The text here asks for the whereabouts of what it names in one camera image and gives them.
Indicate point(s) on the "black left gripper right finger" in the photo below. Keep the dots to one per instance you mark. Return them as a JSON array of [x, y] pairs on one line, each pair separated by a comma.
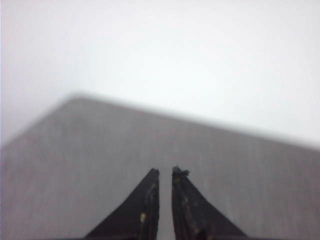
[[194, 218]]

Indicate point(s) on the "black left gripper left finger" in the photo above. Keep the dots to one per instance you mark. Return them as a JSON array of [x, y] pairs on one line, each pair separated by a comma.
[[137, 218]]

